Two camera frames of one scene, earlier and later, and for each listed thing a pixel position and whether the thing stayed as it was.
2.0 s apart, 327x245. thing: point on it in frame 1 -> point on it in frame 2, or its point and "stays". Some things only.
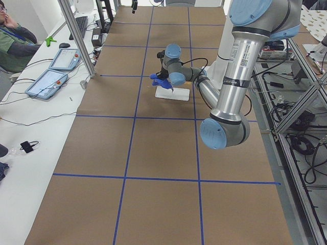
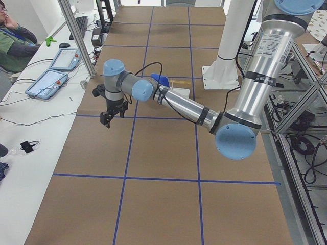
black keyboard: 82,22 stays
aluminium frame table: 290,122 stays
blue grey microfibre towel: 164,83 stays
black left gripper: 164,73 -> 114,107
